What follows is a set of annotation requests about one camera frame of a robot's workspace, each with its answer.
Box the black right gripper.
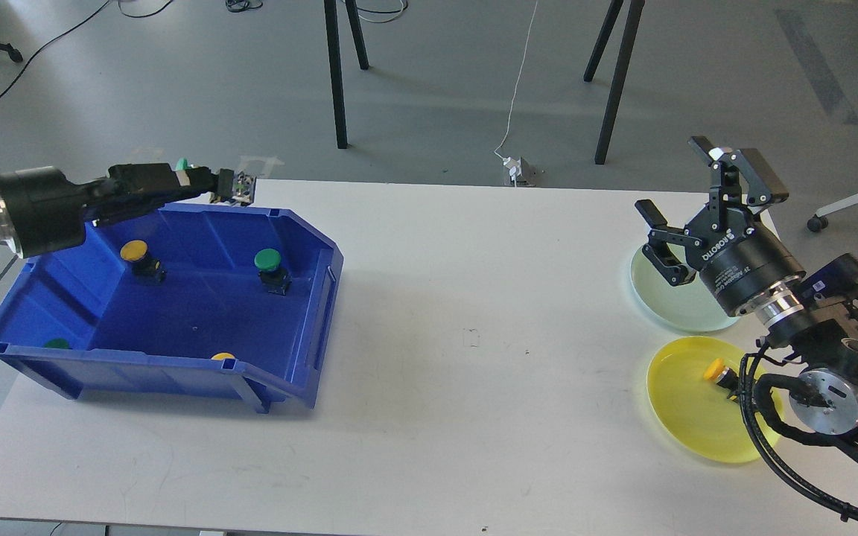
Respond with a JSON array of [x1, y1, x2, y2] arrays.
[[635, 136, 807, 316]]

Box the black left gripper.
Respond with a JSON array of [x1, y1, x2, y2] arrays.
[[0, 164, 235, 258]]

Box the green push button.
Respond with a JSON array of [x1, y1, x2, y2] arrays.
[[175, 158, 258, 206], [253, 248, 292, 296]]

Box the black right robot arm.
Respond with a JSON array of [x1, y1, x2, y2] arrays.
[[635, 136, 858, 522]]

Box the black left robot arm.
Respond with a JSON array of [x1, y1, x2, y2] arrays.
[[0, 163, 255, 259]]

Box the yellow push button back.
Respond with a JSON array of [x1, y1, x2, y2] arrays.
[[119, 240, 167, 284]]

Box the green push button corner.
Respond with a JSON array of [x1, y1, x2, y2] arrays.
[[43, 338, 71, 350]]

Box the yellow plastic plate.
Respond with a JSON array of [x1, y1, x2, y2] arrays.
[[646, 336, 760, 464]]

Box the blue plastic bin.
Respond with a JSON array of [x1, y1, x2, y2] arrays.
[[0, 203, 343, 413]]

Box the white power adapter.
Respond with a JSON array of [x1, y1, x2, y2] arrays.
[[503, 156, 538, 188]]

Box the black tripod legs right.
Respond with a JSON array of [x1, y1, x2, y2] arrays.
[[583, 0, 646, 165]]

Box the black tripod legs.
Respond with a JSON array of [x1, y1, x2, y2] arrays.
[[323, 1, 370, 150], [583, 0, 646, 165]]

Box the black tripod legs left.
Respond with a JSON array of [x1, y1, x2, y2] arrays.
[[323, 1, 370, 150]]

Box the black floor cable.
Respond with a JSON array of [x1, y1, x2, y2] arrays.
[[0, 0, 173, 116]]

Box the white cable on floor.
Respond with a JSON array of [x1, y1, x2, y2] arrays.
[[494, 0, 541, 159]]

